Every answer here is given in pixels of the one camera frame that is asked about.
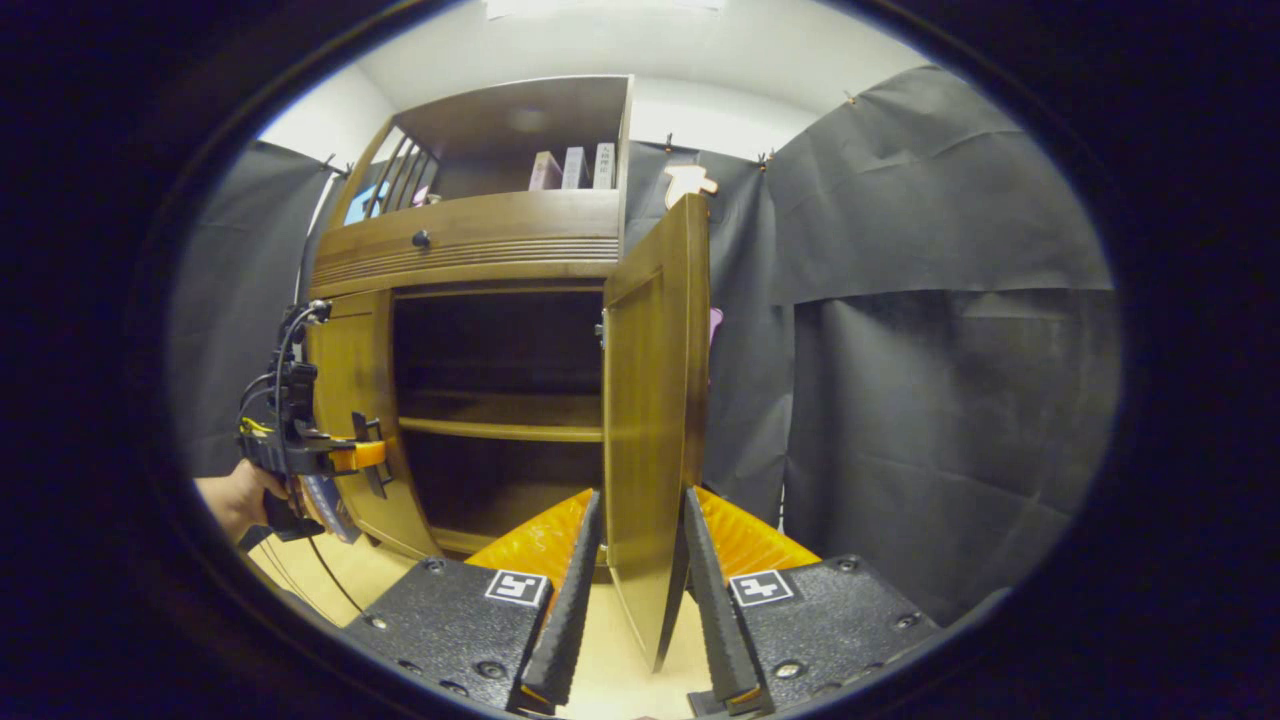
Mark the large ceiling light panel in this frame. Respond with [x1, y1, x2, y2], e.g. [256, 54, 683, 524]
[485, 0, 726, 19]

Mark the black backdrop cloth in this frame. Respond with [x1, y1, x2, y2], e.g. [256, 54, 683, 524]
[165, 65, 1121, 626]

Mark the wooden shoe cabinet door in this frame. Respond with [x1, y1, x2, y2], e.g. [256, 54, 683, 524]
[603, 193, 713, 673]
[303, 288, 446, 563]

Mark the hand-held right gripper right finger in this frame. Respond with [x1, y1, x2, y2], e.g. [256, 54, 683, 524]
[683, 486, 943, 718]

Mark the wooden cabinet drawer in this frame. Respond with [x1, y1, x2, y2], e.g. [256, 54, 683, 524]
[310, 190, 623, 299]

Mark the wooden double-door shoe cabinet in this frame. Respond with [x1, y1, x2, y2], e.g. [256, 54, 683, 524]
[303, 75, 713, 673]

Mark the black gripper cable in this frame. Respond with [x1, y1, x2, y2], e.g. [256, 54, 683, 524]
[300, 530, 366, 614]

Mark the black door handle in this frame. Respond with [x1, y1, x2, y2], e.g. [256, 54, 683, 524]
[350, 412, 393, 499]

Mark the wooden cabinet shelf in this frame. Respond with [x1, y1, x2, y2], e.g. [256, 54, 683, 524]
[398, 390, 606, 443]

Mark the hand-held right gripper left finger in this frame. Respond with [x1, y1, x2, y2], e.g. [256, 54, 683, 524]
[338, 487, 605, 715]

